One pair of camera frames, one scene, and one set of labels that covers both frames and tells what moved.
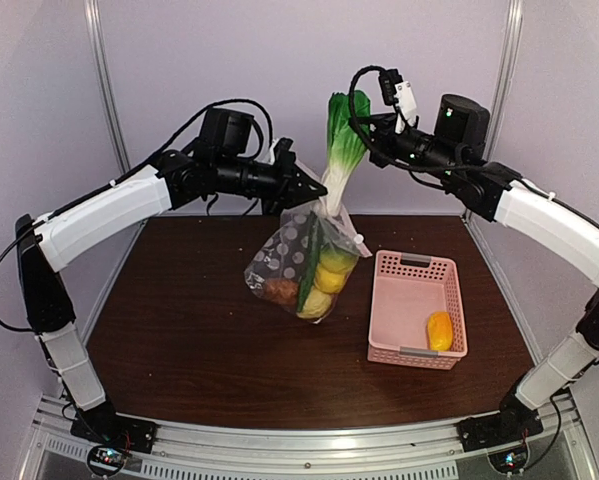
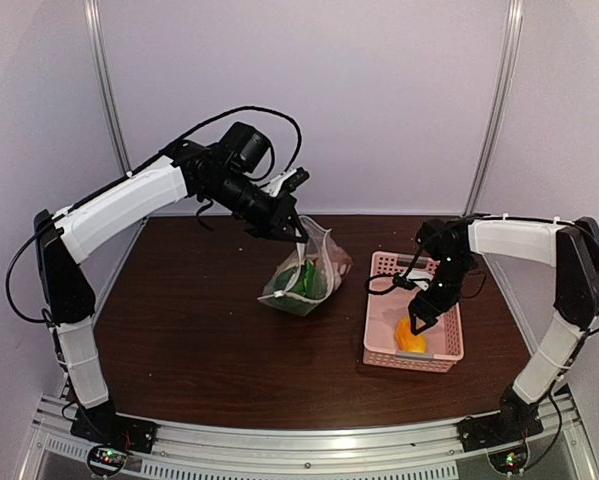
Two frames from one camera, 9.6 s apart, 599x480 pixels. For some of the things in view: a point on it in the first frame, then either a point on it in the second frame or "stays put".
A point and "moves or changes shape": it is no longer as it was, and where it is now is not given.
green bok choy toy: (345, 146) → (310, 283)
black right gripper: (380, 139) → (436, 308)
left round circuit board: (106, 460) stays put
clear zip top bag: (308, 260) moves or changes shape
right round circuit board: (510, 461) stays put
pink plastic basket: (407, 290) stays put
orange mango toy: (440, 331) → (407, 340)
